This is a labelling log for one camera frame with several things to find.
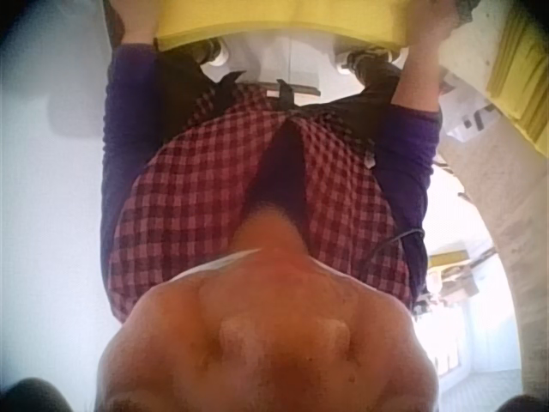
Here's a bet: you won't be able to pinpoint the person's left hand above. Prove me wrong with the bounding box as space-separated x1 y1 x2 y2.
122 12 158 46

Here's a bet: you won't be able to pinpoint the person's right hand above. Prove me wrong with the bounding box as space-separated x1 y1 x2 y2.
407 0 456 49

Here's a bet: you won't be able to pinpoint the yellow foam sheet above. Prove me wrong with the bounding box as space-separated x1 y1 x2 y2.
153 0 452 52

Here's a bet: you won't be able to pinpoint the person's legs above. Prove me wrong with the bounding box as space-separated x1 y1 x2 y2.
153 36 408 130

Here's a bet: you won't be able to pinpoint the white printed paper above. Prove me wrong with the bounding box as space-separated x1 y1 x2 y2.
443 72 501 145

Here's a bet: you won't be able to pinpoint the stack of yellow sheets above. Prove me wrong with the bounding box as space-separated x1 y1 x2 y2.
484 2 549 145

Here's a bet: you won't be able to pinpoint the beige work table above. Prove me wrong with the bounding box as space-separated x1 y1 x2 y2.
435 0 549 310

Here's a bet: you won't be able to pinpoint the cluttered background table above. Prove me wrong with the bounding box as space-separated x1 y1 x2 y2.
426 246 484 314

